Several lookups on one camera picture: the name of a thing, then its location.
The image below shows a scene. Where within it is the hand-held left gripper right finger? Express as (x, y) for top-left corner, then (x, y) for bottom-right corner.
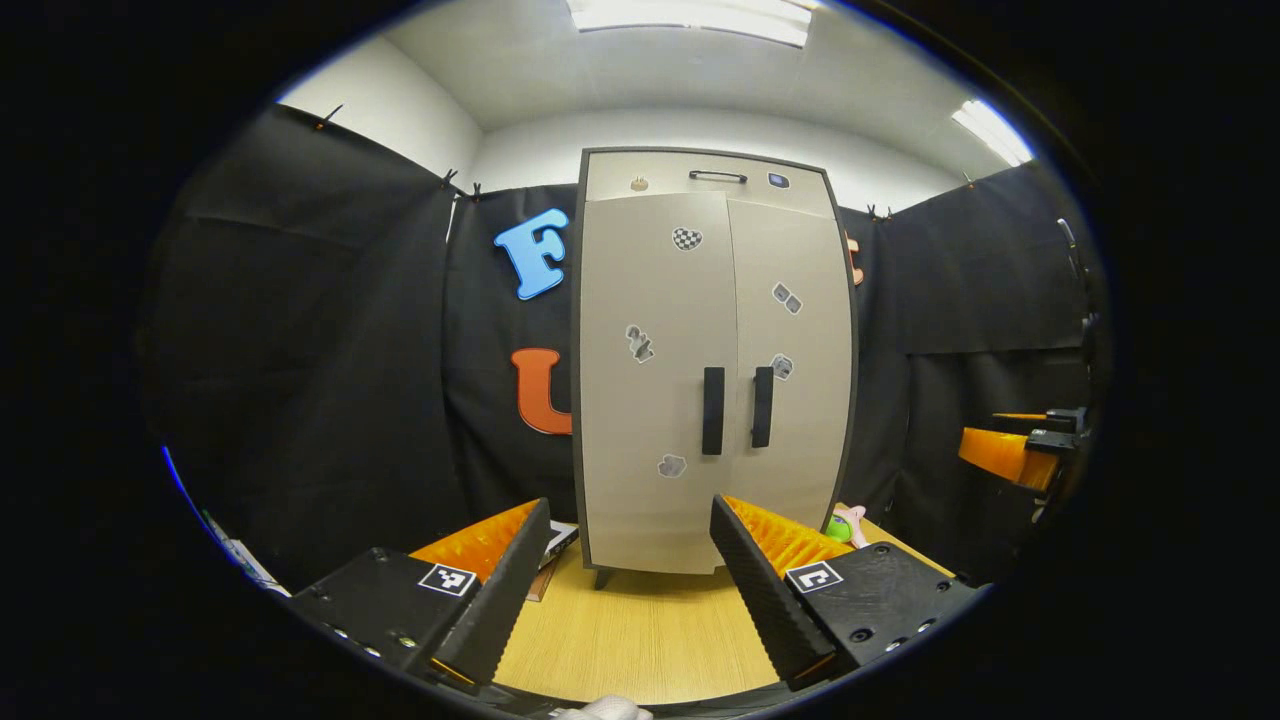
(708, 493), (981, 693)

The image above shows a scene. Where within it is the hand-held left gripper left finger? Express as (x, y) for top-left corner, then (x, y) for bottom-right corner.
(283, 497), (554, 693)

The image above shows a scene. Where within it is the grey door with square stickers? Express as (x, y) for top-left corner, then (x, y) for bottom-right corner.
(725, 198), (857, 531)

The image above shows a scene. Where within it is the grey shoe cabinet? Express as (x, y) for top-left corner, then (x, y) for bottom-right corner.
(570, 147), (861, 591)

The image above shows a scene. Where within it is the grey door with checkered sticker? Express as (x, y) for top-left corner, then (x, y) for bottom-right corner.
(580, 192), (739, 576)

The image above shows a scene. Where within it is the grey cabinet drawer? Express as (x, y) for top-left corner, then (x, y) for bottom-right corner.
(585, 152), (833, 216)

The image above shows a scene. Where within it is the green and pink plush toy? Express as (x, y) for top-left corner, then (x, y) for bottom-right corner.
(825, 503), (869, 547)

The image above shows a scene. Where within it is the thin metal stand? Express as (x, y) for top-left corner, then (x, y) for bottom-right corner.
(1057, 218), (1099, 346)

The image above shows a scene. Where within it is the long ceiling light panel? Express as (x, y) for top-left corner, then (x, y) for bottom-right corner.
(950, 98), (1034, 168)
(565, 0), (811, 48)

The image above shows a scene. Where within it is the black backdrop cloth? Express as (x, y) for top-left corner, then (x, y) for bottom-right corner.
(135, 100), (1106, 591)

